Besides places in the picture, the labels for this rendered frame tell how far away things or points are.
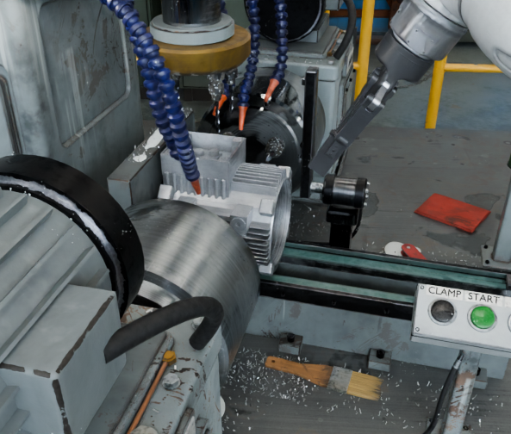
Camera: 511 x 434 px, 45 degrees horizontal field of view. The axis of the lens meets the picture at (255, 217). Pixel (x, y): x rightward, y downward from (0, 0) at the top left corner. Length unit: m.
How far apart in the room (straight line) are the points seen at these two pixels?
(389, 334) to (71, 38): 0.72
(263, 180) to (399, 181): 0.73
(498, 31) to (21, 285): 0.52
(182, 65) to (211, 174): 0.20
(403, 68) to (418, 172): 0.94
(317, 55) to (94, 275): 1.04
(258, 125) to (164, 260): 0.56
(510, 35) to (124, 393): 0.51
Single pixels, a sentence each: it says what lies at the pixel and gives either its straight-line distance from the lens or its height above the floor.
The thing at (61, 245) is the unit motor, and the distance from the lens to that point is 0.51.
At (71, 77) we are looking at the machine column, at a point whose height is 1.27.
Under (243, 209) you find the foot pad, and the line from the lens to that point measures 1.02.
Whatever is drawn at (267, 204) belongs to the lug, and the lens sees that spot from 1.01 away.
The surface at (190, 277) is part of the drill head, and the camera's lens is 0.76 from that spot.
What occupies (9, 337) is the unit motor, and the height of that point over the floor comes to 1.32.
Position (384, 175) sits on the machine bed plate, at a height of 0.80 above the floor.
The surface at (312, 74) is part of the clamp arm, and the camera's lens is 1.11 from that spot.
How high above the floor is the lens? 1.60
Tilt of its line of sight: 32 degrees down
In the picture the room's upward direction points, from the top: straight up
